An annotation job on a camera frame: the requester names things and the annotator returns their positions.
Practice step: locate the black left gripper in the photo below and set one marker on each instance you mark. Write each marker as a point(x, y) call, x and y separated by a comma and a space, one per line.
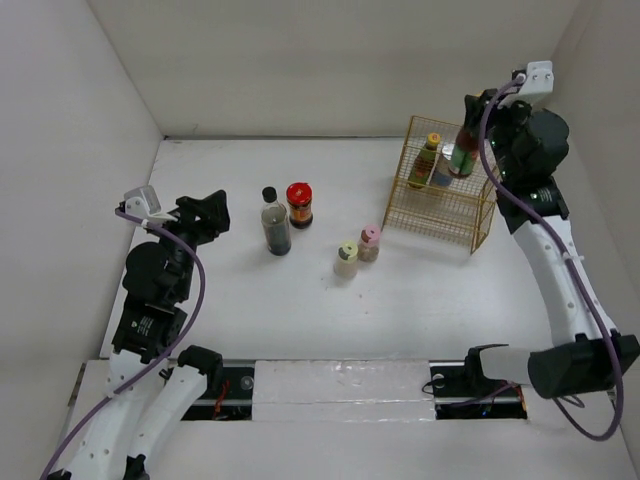
point(211, 209)

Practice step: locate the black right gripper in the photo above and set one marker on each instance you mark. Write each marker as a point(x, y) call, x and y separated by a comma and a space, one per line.
point(475, 106)

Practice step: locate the yellow cap sauce bottle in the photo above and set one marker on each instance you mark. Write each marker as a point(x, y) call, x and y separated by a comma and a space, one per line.
point(464, 154)
point(424, 162)

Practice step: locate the tall dark soy sauce bottle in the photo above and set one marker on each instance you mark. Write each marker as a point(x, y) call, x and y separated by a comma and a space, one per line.
point(274, 220)

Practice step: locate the silver lid white granule jar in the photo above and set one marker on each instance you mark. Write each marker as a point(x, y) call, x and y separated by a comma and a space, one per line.
point(442, 176)

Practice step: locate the red lid sauce jar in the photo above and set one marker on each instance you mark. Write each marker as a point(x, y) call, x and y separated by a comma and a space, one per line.
point(299, 197)

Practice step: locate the yellow-green lid spice shaker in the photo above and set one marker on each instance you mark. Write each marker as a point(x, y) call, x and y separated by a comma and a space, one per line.
point(345, 265)

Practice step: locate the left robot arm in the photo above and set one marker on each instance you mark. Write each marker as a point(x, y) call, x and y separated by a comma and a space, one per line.
point(145, 395)

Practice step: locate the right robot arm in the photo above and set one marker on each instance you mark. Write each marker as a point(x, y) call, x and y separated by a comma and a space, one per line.
point(588, 353)

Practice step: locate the pink lid spice shaker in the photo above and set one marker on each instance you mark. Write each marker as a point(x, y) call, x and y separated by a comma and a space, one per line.
point(369, 243)

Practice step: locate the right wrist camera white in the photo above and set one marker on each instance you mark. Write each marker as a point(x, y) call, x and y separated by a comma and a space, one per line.
point(536, 82)

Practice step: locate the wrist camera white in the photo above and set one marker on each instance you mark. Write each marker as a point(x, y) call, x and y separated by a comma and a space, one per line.
point(536, 82)
point(141, 203)

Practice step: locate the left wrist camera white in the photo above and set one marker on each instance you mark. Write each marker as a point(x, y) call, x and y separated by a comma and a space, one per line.
point(141, 203)

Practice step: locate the gold wire rack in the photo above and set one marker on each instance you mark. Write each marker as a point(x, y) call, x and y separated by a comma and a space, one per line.
point(461, 214)

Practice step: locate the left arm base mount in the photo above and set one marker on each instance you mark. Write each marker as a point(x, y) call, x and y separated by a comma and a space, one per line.
point(230, 401)

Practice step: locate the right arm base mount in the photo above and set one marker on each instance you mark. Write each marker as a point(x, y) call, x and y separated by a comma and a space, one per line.
point(459, 396)

